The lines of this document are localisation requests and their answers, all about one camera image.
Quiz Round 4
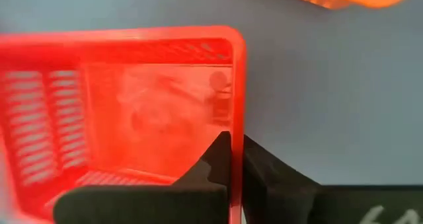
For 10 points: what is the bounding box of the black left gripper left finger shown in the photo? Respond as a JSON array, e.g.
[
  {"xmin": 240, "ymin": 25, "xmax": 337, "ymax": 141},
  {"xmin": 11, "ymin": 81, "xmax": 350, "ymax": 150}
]
[{"xmin": 52, "ymin": 130, "xmax": 231, "ymax": 224}]

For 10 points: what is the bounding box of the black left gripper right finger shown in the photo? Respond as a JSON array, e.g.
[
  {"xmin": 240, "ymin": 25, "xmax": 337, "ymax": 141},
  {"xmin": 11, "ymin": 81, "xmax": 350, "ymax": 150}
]
[{"xmin": 243, "ymin": 134, "xmax": 423, "ymax": 224}]

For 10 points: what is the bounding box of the red plastic slatted basket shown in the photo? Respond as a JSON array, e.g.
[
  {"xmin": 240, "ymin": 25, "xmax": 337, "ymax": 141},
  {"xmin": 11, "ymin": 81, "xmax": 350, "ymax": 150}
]
[{"xmin": 0, "ymin": 25, "xmax": 247, "ymax": 224}]

